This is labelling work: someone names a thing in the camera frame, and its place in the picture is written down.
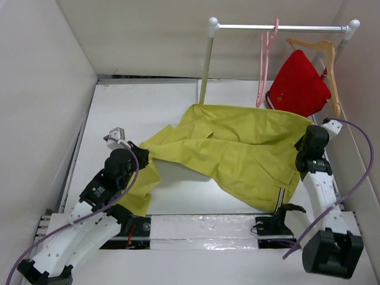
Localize yellow-green trousers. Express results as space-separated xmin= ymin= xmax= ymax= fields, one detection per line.
xmin=120 ymin=104 xmax=312 ymax=216

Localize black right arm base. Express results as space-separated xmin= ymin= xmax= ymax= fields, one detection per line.
xmin=251 ymin=216 xmax=296 ymax=249

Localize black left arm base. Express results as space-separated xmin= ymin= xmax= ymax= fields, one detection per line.
xmin=100 ymin=216 xmax=151 ymax=250

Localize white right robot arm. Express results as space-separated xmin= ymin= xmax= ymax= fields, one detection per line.
xmin=274 ymin=120 xmax=364 ymax=279

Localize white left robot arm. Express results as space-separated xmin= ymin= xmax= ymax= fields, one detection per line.
xmin=17 ymin=140 xmax=149 ymax=284

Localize pink plastic hanger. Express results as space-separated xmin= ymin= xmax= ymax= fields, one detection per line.
xmin=256 ymin=19 xmax=279 ymax=107

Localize wooden hanger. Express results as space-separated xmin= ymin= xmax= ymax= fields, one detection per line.
xmin=286 ymin=38 xmax=341 ymax=117

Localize red folded shorts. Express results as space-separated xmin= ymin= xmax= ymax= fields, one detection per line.
xmin=265 ymin=49 xmax=331 ymax=117

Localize white metal clothes rack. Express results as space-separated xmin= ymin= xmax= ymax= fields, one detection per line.
xmin=198 ymin=17 xmax=360 ymax=104

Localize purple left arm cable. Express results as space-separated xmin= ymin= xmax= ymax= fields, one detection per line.
xmin=5 ymin=135 xmax=140 ymax=285

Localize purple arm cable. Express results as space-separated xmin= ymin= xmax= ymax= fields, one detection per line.
xmin=281 ymin=118 xmax=374 ymax=259
xmin=5 ymin=135 xmax=140 ymax=285

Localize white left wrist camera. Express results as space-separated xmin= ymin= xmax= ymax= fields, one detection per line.
xmin=103 ymin=127 xmax=131 ymax=151

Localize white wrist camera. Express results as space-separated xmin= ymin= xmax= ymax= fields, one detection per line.
xmin=103 ymin=127 xmax=131 ymax=151
xmin=321 ymin=118 xmax=343 ymax=141

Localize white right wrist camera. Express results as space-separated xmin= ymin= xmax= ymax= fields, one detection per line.
xmin=321 ymin=118 xmax=343 ymax=141

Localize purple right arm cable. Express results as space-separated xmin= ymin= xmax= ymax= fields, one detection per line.
xmin=281 ymin=118 xmax=374 ymax=259

